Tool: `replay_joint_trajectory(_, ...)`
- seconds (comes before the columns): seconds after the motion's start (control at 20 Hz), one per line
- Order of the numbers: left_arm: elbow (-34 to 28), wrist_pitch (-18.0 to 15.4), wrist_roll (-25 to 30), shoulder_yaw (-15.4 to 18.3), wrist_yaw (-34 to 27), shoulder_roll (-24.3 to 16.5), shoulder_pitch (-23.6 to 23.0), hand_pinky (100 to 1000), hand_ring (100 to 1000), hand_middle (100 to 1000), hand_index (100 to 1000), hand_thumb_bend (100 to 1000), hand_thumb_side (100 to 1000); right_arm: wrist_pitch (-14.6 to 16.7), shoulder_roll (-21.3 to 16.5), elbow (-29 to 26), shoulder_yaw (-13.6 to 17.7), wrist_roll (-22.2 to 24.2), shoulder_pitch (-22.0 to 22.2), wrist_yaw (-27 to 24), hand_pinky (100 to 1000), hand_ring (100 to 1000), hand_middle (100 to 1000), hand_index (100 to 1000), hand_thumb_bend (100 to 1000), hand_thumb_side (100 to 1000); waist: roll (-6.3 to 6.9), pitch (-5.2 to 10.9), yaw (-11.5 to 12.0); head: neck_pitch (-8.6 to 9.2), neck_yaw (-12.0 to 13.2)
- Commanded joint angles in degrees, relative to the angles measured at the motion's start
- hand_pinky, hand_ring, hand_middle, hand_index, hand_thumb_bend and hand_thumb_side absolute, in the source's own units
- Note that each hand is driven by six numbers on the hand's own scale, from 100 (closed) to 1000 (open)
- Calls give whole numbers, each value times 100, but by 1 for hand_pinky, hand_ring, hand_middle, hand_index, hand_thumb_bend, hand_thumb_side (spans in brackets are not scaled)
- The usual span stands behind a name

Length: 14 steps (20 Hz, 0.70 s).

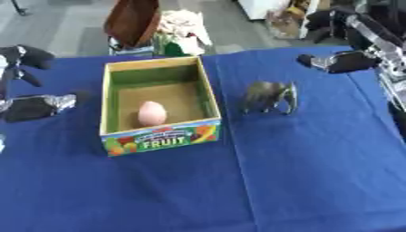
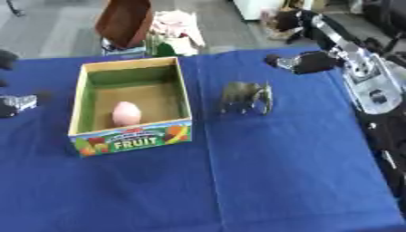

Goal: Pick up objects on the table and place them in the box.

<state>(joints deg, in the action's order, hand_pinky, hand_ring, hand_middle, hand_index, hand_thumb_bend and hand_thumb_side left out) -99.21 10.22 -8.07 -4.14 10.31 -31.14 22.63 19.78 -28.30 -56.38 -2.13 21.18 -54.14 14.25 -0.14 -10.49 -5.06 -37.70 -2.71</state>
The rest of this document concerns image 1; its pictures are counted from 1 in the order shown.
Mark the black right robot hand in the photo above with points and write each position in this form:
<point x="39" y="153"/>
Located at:
<point x="349" y="62"/>

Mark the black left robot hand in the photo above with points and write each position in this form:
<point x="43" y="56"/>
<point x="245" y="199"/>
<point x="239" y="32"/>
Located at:
<point x="32" y="107"/>

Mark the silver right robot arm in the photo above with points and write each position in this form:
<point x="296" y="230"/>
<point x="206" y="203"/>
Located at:
<point x="395" y="78"/>

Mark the tan cardboard box green inside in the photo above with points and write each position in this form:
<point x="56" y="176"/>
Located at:
<point x="158" y="99"/>

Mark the clear plastic bag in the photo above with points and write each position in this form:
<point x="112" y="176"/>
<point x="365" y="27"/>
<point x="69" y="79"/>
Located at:
<point x="283" y="24"/>

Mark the grey toy elephant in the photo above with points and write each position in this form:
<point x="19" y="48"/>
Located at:
<point x="267" y="95"/>

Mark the black tripod leg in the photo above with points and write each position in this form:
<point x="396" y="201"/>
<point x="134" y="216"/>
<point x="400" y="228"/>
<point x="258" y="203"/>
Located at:
<point x="19" y="8"/>

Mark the white cabinet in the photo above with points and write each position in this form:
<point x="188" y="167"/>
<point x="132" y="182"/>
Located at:
<point x="261" y="7"/>

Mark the pink toy egg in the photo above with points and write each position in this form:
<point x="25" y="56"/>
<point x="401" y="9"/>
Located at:
<point x="152" y="113"/>

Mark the white soft pile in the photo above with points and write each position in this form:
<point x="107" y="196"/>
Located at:
<point x="182" y="27"/>

